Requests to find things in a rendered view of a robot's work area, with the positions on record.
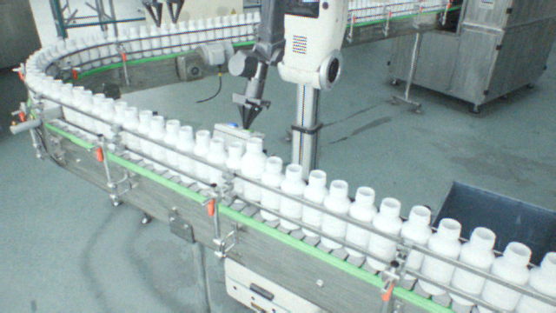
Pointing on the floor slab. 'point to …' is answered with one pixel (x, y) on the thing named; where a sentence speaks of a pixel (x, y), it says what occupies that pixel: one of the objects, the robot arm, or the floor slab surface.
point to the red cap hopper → (84, 16)
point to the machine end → (480, 50)
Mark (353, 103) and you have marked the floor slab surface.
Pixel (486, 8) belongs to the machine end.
